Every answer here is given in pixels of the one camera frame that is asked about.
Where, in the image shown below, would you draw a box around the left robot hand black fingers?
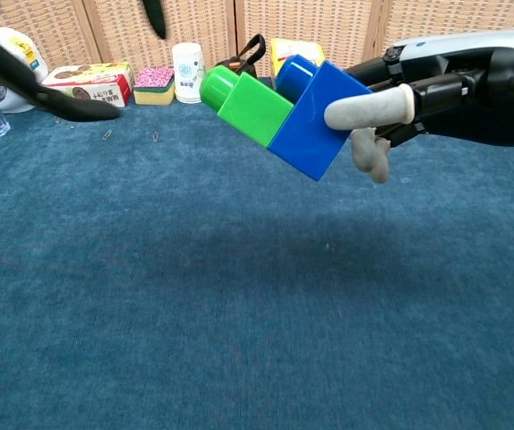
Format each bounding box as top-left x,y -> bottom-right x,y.
0,0 -> 168,123

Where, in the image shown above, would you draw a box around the blue table cloth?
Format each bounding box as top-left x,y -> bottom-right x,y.
0,75 -> 514,430

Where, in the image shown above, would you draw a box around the white paper cup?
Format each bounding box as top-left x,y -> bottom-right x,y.
171,42 -> 208,105

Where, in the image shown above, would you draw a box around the chocolate cookie box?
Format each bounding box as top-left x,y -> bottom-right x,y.
40,62 -> 135,108

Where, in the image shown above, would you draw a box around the woven folding screen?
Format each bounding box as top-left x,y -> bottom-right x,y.
0,0 -> 514,80

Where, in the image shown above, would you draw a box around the yellow Lipo box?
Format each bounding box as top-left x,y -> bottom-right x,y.
269,38 -> 328,77

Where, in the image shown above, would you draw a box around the black kettle with handle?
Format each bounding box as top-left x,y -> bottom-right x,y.
214,33 -> 267,78

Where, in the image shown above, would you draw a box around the yellow sponge pink patterned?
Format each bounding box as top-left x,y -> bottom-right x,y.
133,65 -> 176,107

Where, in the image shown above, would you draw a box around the green toy brick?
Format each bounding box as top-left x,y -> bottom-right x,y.
199,64 -> 295,149

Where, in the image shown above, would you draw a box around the white plastic jug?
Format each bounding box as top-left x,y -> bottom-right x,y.
0,25 -> 50,114

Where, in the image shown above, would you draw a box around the blue toy brick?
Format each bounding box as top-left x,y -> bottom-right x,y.
268,54 -> 373,183

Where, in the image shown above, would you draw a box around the right robot hand grey fingertips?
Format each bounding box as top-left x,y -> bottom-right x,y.
323,27 -> 514,185

